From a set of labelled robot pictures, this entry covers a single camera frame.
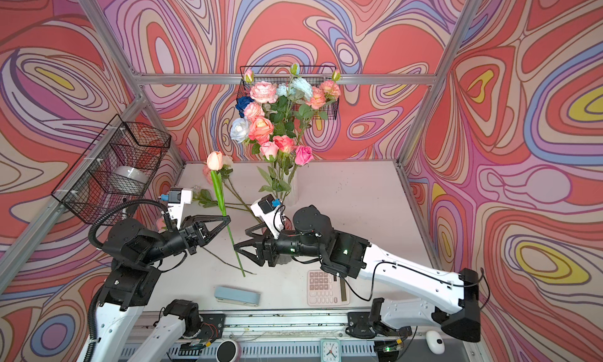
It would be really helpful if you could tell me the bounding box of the pink peach flower stem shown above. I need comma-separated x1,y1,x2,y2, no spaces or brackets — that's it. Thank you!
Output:
306,69,342,121

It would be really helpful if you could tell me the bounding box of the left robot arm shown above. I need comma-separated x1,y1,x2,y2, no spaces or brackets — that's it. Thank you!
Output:
78,199,231,361

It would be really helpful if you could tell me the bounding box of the white tape roll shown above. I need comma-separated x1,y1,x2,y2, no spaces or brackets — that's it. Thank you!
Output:
110,166,149,195

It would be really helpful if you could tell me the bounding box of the coral pink rose stem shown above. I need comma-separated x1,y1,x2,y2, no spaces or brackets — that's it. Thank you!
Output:
248,116,274,145

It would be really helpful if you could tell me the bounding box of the large pink peony stem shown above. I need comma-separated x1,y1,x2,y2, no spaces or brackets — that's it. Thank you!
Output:
242,69,279,121

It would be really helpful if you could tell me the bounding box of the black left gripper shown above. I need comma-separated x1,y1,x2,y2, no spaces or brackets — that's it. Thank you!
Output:
137,218,229,269

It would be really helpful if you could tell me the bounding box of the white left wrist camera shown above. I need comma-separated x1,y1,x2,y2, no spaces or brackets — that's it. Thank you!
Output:
160,187,193,228

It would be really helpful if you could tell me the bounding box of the pink artificial rose stem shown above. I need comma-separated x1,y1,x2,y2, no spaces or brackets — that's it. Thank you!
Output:
273,135,295,154

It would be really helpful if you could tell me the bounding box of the blue artificial rose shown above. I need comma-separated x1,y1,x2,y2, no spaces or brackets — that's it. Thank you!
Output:
235,96,254,118

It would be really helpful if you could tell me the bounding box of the peach tulip stem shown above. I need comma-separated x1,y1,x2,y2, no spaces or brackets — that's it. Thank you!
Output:
206,151,247,278

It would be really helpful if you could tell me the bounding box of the back black wire basket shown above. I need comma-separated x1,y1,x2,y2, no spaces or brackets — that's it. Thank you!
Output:
236,64,340,121

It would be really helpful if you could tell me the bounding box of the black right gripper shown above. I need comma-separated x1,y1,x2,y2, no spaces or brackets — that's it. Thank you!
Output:
233,221,325,268

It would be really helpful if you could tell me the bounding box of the pink calculator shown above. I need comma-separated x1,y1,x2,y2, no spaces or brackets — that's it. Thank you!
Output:
306,269,350,307

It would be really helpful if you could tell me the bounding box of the pile of artificial flowers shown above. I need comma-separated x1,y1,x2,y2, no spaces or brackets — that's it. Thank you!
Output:
193,151,259,221

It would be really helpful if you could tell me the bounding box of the white computer mouse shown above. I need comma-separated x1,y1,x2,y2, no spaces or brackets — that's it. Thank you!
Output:
425,331,445,355

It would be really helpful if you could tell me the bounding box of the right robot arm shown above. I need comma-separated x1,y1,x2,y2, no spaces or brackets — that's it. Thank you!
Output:
234,205,485,343

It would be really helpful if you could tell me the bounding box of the light pink rose stem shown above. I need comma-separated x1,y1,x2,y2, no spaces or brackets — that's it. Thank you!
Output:
258,142,293,203

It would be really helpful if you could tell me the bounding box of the left black wire basket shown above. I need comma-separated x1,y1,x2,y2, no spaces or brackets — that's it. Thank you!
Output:
52,116,171,225

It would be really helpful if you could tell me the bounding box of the light blue flower stem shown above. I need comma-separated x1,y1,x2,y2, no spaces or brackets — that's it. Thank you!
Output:
273,63,313,140

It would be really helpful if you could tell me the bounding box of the light blue eraser box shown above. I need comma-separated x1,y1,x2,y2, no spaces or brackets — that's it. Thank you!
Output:
215,286,261,306

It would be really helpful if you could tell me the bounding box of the black wire basket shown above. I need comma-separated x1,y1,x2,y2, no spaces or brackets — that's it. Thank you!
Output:
236,64,340,121
52,116,171,225

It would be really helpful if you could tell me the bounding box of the round black speaker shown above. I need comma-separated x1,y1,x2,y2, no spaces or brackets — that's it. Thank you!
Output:
215,339,242,362

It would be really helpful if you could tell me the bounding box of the small green clock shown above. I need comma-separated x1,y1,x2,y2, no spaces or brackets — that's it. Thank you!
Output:
320,338,342,362

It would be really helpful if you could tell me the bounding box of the white artificial rose stem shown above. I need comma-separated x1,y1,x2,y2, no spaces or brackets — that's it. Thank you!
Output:
230,118,250,144

